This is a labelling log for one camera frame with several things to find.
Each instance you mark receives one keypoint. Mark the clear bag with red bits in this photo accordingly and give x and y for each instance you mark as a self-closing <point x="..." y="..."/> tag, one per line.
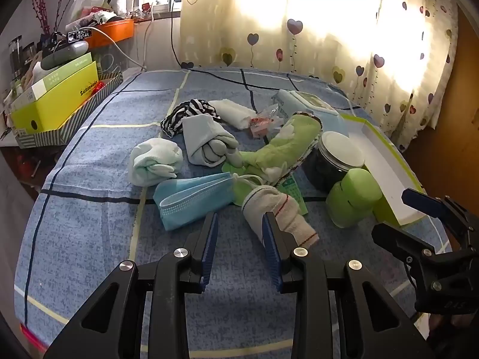
<point x="260" y="125"/>

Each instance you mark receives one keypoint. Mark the yellow-green cardboard box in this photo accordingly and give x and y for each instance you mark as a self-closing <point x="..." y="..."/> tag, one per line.
<point x="56" y="101"/>

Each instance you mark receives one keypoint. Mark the black white striped cloth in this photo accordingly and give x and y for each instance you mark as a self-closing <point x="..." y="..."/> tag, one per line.
<point x="194" y="109"/>

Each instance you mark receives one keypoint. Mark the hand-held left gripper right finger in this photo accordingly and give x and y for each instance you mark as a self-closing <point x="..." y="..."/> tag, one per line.
<point x="270" y="246"/>

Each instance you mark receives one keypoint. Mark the clear jar with dark contents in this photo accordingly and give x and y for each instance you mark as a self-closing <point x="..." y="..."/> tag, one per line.
<point x="336" y="149"/>

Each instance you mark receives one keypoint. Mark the orange basket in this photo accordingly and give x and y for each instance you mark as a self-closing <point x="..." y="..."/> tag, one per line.
<point x="112" y="33"/>

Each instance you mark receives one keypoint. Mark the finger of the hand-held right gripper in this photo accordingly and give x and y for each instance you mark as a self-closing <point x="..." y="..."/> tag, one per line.
<point x="421" y="200"/>
<point x="396" y="237"/>

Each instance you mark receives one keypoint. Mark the flat light green box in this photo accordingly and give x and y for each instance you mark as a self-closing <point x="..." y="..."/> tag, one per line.
<point x="63" y="69"/>

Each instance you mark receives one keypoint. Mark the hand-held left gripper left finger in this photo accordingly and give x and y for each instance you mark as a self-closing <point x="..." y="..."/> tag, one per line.
<point x="209" y="246"/>

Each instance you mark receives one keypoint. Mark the green and white box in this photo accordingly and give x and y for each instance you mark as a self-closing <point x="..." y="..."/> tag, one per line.
<point x="385" y="164"/>

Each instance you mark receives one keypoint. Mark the dark glass jar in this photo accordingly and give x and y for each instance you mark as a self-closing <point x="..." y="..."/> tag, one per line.
<point x="15" y="50"/>

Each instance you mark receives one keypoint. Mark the wet wipes pack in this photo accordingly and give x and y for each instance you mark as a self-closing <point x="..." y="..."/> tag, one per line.
<point x="299" y="101"/>

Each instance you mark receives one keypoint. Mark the striped cardboard tray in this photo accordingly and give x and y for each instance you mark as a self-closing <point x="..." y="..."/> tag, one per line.
<point x="75" y="123"/>

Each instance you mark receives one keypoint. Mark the light green plastic container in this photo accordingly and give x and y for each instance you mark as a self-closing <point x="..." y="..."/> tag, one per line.
<point x="351" y="198"/>

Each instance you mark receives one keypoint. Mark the grey glasses case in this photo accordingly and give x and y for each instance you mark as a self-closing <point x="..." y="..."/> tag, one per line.
<point x="63" y="54"/>

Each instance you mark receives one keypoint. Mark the clear plastic bag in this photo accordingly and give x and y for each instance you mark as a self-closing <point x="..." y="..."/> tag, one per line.
<point x="84" y="9"/>

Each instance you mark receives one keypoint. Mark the green rabbit print towel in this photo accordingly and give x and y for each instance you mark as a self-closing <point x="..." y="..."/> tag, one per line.
<point x="288" y="142"/>

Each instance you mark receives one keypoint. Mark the small green card packet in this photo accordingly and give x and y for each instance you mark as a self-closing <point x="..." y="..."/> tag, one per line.
<point x="293" y="190"/>

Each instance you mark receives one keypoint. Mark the blue face mask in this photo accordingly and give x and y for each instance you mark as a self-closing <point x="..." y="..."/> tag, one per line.
<point x="187" y="198"/>

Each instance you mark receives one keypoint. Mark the mint white sock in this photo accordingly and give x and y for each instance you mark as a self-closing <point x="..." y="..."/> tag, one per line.
<point x="153" y="157"/>

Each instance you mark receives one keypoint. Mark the black power strip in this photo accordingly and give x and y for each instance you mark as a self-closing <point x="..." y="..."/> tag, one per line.
<point x="76" y="35"/>

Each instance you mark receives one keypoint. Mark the white towel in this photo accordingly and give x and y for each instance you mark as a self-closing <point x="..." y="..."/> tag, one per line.
<point x="234" y="114"/>

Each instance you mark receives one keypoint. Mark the heart print curtain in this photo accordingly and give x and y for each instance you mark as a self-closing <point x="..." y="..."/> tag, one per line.
<point x="299" y="26"/>

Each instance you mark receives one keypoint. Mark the white sock with red stripes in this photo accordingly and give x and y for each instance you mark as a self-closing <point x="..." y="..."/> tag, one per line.
<point x="262" y="198"/>

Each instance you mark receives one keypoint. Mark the person's right hand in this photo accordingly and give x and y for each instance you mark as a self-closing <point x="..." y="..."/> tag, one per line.
<point x="458" y="325"/>

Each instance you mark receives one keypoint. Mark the red decorative branches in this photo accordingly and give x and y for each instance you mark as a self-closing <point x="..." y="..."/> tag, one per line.
<point x="43" y="15"/>

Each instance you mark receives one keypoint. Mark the grey sock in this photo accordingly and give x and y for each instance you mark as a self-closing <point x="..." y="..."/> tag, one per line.
<point x="202" y="134"/>

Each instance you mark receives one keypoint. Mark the wooden wardrobe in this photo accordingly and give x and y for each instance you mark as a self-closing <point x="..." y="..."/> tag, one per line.
<point x="449" y="119"/>

